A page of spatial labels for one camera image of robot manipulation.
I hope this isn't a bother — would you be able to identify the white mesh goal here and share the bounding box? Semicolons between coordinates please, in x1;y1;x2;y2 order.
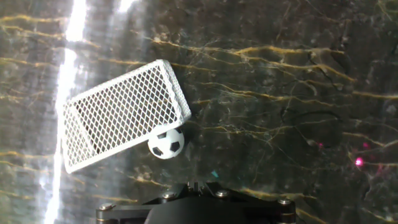
60;58;193;174

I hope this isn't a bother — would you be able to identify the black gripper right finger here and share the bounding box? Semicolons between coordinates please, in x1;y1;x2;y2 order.
196;181;296;223

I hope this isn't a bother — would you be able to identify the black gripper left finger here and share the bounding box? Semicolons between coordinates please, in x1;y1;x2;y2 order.
95;182;197;224

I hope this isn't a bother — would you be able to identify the small black white soccer ball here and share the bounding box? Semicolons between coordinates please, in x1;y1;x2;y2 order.
147;127;185;161

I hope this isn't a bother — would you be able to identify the black marble pattern mat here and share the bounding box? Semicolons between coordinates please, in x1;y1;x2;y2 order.
0;0;398;224

